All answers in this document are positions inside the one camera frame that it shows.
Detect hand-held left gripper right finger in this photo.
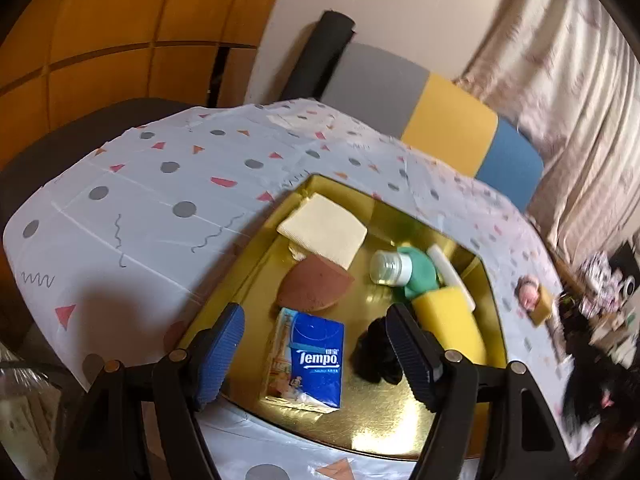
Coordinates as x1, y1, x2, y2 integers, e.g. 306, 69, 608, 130
385, 302, 576, 480

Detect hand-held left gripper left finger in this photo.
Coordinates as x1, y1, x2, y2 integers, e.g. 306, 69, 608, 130
54, 302, 247, 480

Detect gold metal tray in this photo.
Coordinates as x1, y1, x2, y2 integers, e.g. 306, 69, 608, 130
170, 172, 509, 461

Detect blue tissue pack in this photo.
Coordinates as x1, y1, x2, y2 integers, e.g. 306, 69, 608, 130
260, 307, 346, 415

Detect beige mesh cloth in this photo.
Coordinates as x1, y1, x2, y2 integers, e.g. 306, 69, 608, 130
276, 194, 368, 271

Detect yellow sponge block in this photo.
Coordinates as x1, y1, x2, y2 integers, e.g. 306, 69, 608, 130
412, 287, 488, 366

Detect green bottle with clear cap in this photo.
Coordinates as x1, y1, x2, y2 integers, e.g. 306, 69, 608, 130
370, 246, 443, 302

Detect white curved plastic piece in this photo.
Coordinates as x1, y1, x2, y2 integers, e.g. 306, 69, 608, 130
426, 244, 477, 311

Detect brown makeup sponge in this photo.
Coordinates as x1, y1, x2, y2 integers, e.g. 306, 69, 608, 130
276, 254, 356, 313

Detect small pink toy figure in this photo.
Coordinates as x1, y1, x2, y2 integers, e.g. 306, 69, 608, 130
517, 275, 554, 326

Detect confetti-patterned white tablecloth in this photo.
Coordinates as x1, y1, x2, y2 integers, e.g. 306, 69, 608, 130
2, 100, 581, 480

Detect clear plastic bag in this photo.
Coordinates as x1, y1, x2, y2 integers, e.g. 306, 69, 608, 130
0, 345, 76, 480

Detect cluttered low table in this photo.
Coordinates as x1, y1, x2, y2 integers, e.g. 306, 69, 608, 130
560, 240, 640, 376

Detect grey yellow blue chair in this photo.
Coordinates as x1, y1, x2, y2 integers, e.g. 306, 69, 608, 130
320, 42, 545, 213

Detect beige curtain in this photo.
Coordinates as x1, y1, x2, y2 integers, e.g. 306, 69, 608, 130
452, 0, 640, 261

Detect black foam roll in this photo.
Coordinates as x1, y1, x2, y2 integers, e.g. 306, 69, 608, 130
280, 10, 357, 103

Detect orange wooden wardrobe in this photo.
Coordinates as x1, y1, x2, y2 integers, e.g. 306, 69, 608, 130
0, 0, 293, 171

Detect black hair tie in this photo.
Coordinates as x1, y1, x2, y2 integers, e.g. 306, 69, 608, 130
352, 317, 406, 386

